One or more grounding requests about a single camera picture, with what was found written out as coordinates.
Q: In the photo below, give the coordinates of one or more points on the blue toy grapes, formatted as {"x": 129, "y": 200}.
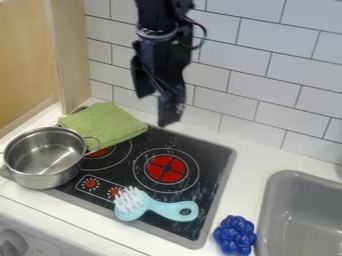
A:
{"x": 235, "y": 235}

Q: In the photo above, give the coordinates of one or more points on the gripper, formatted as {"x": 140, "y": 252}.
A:
{"x": 162, "y": 55}

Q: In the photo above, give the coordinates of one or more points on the green cloth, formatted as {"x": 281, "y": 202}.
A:
{"x": 104, "y": 124}

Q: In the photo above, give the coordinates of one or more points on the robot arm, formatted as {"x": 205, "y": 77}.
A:
{"x": 154, "y": 13}

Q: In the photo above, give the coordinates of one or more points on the light blue brush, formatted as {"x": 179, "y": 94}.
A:
{"x": 149, "y": 206}

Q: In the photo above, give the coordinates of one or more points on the toy stove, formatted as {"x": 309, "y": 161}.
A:
{"x": 156, "y": 180}

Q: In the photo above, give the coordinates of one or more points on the toy sink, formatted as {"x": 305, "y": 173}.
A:
{"x": 302, "y": 216}

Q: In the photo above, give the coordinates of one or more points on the silver pot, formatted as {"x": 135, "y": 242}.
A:
{"x": 42, "y": 158}

